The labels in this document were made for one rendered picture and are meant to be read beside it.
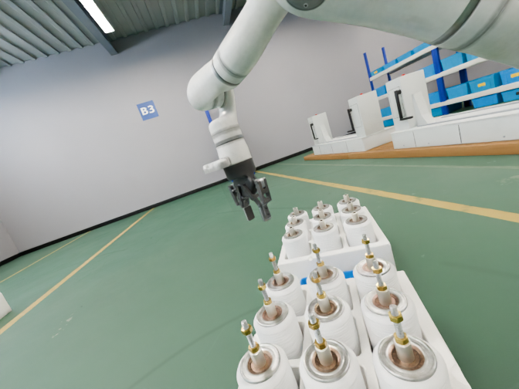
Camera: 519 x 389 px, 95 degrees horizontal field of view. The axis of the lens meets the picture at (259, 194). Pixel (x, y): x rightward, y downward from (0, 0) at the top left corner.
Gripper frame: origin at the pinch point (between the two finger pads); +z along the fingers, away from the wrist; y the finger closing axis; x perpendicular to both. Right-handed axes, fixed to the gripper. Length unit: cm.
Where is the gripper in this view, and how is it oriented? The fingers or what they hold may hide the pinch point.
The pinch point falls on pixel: (257, 214)
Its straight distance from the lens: 60.8
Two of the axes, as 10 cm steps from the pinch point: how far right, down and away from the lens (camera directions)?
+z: 3.4, 9.2, 1.8
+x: -7.3, 3.8, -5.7
